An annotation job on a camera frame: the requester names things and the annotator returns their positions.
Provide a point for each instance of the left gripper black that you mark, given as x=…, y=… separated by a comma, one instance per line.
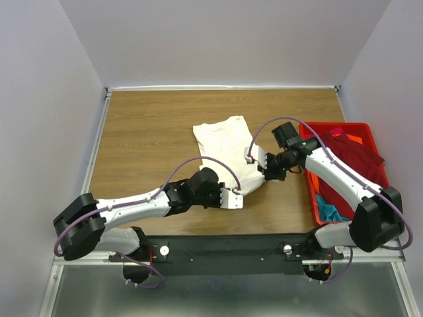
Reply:
x=217, y=189

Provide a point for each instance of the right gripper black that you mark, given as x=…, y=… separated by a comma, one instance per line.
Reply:
x=268, y=173

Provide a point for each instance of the white t shirt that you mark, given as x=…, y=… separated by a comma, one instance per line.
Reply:
x=226, y=142

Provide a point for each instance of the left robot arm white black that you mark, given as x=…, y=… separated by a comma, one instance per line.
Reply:
x=82, y=223

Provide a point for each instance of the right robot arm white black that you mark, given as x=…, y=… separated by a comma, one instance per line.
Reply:
x=378, y=212

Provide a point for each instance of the teal t shirt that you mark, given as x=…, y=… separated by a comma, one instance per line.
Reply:
x=337, y=212

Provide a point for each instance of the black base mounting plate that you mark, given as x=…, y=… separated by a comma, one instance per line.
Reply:
x=224, y=255

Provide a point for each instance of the dark red t shirt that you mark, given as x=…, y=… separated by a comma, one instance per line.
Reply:
x=363, y=160

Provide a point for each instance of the orange t shirt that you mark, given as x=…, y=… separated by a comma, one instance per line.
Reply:
x=335, y=133

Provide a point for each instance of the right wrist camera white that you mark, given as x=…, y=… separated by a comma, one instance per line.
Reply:
x=256, y=155

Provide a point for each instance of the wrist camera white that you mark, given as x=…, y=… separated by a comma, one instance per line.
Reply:
x=256, y=155
x=230, y=199

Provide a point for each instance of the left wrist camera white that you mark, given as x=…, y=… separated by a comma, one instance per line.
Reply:
x=230, y=199

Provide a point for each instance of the aluminium table frame rail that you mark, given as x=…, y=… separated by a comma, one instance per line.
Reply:
x=54, y=279

